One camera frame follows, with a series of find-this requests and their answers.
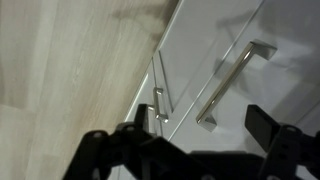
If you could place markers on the white lower cabinet door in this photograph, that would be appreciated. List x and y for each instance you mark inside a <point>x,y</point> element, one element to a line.
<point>200,40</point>

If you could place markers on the white-fronted kitchen drawer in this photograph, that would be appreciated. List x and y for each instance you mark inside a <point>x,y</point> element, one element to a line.
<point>263,90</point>

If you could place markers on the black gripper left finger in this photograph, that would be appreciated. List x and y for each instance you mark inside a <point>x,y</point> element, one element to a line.
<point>100,153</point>

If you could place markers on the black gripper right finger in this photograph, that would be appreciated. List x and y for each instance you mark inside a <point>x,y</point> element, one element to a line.
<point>286,150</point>

